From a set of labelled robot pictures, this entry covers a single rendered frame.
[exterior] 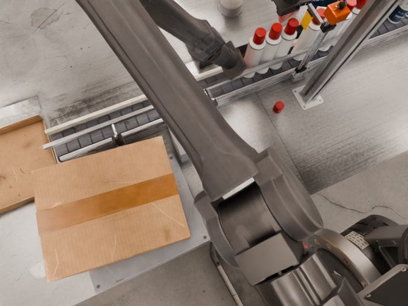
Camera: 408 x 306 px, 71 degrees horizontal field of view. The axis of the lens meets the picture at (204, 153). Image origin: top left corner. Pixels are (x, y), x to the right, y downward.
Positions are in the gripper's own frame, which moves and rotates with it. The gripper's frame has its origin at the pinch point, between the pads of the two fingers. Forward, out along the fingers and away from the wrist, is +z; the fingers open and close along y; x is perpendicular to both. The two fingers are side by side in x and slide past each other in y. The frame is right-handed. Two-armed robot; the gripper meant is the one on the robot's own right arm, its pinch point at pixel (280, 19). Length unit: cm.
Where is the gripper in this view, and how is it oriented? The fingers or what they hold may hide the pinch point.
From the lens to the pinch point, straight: 103.4
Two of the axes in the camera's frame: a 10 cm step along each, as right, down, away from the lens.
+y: -9.1, 3.8, -1.6
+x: 4.1, 8.8, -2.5
